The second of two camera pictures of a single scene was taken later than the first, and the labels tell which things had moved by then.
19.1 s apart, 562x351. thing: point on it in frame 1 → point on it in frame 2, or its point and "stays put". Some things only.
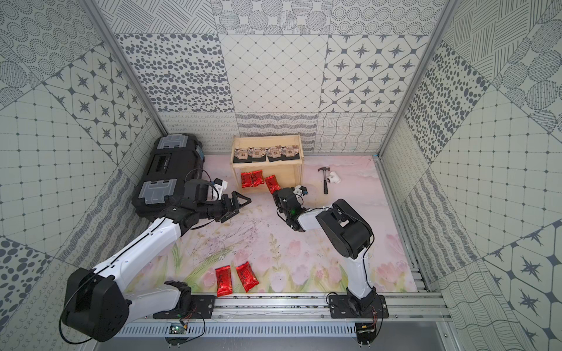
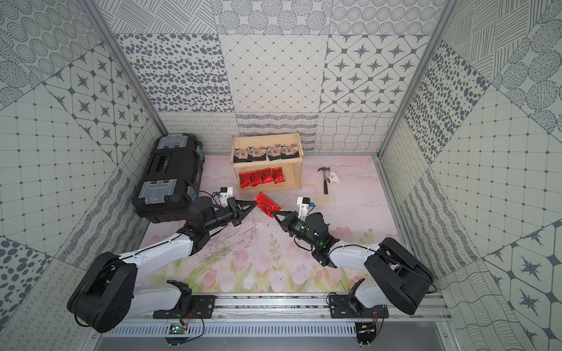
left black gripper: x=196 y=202 → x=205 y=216
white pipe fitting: x=334 y=178 stays put
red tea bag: x=257 y=178 stays put
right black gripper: x=276 y=198 → x=287 y=223
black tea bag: x=241 y=156 stays put
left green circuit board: x=177 y=328 stays put
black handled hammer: x=325 y=180 stays put
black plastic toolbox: x=173 y=159 stays put
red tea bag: x=224 y=281 → x=265 y=205
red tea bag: x=249 y=278 → x=277 y=175
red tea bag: x=246 y=180 stays put
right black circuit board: x=365 y=332 stays put
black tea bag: x=290 y=153 stays put
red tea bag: x=272 y=183 → x=266 y=175
